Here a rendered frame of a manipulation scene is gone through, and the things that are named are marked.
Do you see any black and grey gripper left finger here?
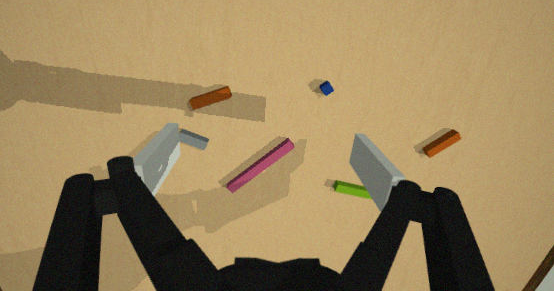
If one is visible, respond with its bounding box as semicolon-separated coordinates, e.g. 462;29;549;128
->
32;123;240;291

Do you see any pink rod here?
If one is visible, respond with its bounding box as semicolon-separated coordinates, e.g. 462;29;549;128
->
227;138;295;193

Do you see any small blue cube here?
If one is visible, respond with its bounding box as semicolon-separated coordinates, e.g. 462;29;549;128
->
319;81;334;96

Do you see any lime green rod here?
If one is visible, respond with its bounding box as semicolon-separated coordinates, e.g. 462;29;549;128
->
333;180;373;200

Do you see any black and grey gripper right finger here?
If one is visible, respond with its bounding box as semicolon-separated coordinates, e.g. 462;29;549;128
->
328;133;495;291

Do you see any dark grey rectangular bar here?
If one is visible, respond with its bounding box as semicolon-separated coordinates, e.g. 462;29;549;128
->
179;129;209;151

